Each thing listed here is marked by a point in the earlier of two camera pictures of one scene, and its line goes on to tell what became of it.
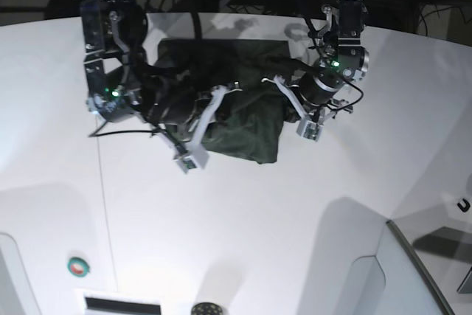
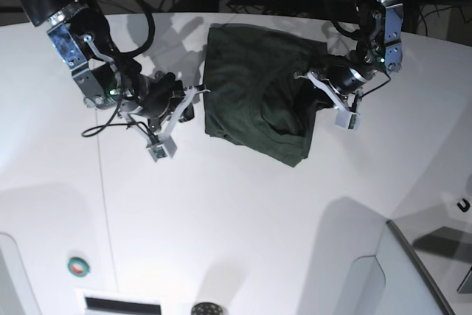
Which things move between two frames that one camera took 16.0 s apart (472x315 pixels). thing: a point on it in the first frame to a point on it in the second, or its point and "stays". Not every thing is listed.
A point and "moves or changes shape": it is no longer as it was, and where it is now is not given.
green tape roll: x=78 y=267 stays
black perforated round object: x=206 y=308 stays
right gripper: x=316 y=88 to x=346 y=80
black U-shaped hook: x=467 y=206 stays
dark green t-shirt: x=242 y=79 moves or changes shape
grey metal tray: x=443 y=246 stays
